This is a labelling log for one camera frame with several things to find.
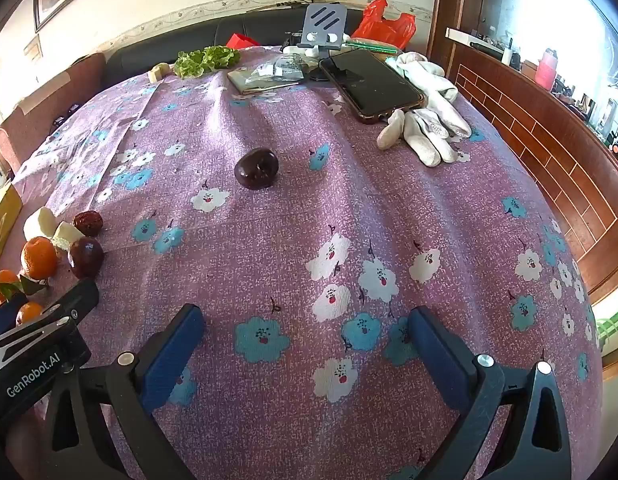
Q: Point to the purple floral tablecloth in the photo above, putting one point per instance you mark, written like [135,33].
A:
[289,235]

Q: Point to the grey phone stand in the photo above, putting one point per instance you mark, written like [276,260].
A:
[323,22]

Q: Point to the white work glove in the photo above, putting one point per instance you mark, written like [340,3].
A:
[424,135]
[434,80]

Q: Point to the red jujube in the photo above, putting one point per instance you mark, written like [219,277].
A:
[87,222]

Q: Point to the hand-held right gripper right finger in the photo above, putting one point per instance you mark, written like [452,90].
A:
[439,360]

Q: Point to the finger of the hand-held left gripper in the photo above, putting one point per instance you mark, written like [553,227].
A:
[4,315]
[74,295]

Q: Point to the small wall plaque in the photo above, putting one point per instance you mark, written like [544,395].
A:
[31,50]

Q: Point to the pink bottle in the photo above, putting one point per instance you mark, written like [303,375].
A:
[545,67]

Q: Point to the long white box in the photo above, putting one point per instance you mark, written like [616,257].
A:
[471,37]

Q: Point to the black smartphone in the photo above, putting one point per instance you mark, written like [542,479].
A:
[371,82]

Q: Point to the wooden cabinet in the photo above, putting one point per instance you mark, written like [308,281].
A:
[539,135]

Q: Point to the green lettuce leaf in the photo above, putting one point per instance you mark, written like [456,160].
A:
[204,60]

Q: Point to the red plastic bag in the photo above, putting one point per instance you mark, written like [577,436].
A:
[384,25]

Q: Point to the green tangerine leaf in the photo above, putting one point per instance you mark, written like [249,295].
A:
[31,285]

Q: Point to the green packet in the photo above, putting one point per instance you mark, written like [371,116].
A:
[376,46]

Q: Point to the white chargers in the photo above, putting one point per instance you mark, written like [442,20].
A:
[301,49]

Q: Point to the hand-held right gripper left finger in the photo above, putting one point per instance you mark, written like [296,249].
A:
[174,355]

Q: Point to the dark red plum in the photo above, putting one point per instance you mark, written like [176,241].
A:
[85,256]
[256,168]

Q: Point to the pink armchair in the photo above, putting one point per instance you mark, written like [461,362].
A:
[49,95]

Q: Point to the pale apple piece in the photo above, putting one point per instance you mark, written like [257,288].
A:
[66,236]
[159,71]
[39,222]

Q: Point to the black sofa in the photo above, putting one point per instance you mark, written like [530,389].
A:
[164,45]

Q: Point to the orange tangerine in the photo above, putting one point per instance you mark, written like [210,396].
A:
[28,312]
[38,258]
[4,285]

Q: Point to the red box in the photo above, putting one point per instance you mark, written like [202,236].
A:
[241,41]

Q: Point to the yellow cardboard box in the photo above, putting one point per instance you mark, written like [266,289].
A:
[1,220]

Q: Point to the clear plastic packet on booklet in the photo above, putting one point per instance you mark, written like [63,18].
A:
[249,86]

